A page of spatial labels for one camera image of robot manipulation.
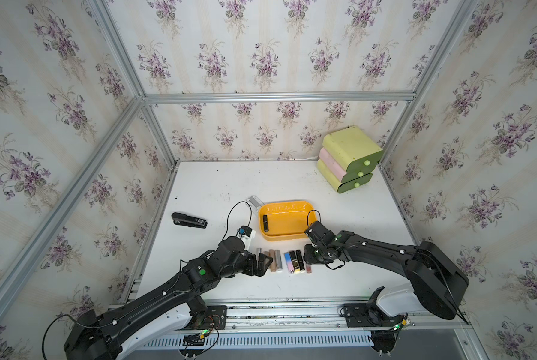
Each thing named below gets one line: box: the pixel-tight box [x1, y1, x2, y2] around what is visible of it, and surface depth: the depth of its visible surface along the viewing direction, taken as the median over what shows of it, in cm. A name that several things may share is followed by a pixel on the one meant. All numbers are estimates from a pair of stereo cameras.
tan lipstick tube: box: [269, 249, 278, 273], surface depth 85 cm
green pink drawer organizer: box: [316, 126, 384, 194], surface depth 100 cm
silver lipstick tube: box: [275, 249, 283, 271], surface depth 87 cm
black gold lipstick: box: [289, 250, 301, 273], surface depth 85 cm
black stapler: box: [171, 212, 208, 229], surface depth 95 cm
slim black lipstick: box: [295, 249, 305, 272], surface depth 87 cm
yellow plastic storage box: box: [258, 201, 317, 242], surface depth 97 cm
